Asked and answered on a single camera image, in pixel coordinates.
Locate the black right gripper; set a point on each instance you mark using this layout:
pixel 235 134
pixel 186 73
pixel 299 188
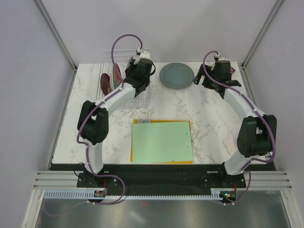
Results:
pixel 200 72

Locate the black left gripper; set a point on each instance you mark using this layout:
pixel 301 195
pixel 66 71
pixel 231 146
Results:
pixel 131 66

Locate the grey-green plate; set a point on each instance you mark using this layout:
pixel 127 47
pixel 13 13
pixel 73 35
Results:
pixel 176 75

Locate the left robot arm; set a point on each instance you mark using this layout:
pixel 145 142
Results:
pixel 93 122

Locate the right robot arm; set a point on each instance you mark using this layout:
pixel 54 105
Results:
pixel 257 134

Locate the red and teal plate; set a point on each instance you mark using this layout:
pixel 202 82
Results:
pixel 116 76

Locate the small dark red plate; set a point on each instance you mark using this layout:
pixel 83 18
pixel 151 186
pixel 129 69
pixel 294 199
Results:
pixel 105 84

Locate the light green cutting board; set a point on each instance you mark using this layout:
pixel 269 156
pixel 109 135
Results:
pixel 161 142

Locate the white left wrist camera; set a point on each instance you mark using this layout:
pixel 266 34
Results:
pixel 141 54

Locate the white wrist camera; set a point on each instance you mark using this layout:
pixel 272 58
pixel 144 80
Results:
pixel 141 54
pixel 219 58

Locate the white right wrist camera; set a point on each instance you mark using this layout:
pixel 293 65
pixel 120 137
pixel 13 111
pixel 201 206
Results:
pixel 219 58

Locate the white wire dish rack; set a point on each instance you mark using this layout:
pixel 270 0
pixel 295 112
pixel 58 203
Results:
pixel 121 57

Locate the right aluminium frame post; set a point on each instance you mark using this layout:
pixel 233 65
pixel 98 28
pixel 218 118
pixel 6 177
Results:
pixel 262 32

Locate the aluminium frame post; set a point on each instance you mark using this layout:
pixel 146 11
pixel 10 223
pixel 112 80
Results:
pixel 262 32
pixel 50 24

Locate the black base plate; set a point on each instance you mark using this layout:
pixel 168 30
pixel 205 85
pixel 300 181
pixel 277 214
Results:
pixel 110 169

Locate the left aluminium frame post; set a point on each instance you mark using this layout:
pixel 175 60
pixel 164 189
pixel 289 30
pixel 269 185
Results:
pixel 50 24

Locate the aluminium front rail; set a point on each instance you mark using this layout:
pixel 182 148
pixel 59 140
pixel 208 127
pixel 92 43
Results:
pixel 255 180

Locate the white cable duct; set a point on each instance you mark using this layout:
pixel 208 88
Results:
pixel 102 195

